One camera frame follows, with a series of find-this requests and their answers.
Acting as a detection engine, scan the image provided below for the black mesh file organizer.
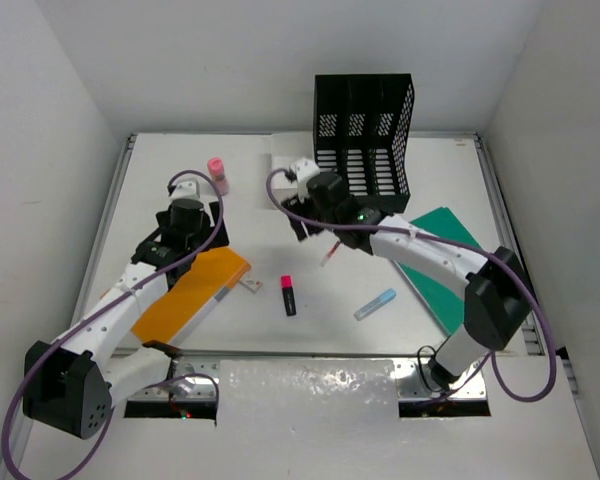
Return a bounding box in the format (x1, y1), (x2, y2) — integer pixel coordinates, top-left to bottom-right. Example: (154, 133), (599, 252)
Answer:
(313, 73), (415, 214)

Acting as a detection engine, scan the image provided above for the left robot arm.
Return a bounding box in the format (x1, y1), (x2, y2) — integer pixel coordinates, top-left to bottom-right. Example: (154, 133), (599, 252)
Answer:
(22, 198), (229, 439)

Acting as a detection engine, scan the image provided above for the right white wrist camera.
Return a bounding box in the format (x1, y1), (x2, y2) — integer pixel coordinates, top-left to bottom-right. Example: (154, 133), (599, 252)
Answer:
(284, 158), (321, 198)

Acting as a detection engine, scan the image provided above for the orange notebook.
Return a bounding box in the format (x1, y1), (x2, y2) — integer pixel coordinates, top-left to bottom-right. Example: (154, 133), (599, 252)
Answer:
(131, 247), (251, 346)

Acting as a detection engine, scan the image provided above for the small white eraser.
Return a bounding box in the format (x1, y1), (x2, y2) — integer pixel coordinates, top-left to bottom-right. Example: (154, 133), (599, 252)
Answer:
(239, 272), (262, 293)

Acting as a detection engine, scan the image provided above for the white front cover panel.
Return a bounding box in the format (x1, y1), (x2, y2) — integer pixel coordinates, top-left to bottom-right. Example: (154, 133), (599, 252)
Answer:
(9, 357), (600, 480)

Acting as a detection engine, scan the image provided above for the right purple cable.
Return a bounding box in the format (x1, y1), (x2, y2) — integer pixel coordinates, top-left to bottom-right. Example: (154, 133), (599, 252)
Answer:
(265, 167), (557, 404)

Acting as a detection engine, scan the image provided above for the pink black highlighter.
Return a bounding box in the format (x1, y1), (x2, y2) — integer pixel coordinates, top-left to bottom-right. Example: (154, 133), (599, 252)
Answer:
(280, 275), (297, 317)

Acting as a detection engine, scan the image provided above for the white storage box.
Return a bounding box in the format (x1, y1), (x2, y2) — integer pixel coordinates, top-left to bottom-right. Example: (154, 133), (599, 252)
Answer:
(270, 132), (313, 203)

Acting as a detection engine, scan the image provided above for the blue transparent tube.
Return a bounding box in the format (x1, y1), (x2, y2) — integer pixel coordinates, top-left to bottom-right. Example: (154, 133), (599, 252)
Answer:
(354, 289), (396, 321)

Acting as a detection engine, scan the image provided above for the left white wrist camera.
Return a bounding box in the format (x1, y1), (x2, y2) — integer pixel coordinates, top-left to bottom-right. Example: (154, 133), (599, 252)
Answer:
(167, 179), (200, 203)

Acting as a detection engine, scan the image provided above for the red pen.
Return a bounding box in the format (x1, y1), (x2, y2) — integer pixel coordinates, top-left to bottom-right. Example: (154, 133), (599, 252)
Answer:
(319, 241), (341, 267)

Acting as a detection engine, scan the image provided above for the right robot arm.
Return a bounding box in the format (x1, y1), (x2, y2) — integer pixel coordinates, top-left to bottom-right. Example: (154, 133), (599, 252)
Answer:
(281, 163), (531, 391)

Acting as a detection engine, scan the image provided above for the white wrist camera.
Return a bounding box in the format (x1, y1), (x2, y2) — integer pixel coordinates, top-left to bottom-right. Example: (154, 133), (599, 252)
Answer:
(284, 158), (321, 198)
(167, 179), (200, 203)

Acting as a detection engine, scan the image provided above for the pink glue bottle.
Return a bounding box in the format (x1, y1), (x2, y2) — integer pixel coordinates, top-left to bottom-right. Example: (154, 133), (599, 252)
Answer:
(207, 157), (229, 196)

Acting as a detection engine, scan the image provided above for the green notebook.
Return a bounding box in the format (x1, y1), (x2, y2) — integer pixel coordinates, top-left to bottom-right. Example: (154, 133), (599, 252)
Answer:
(393, 206), (484, 339)

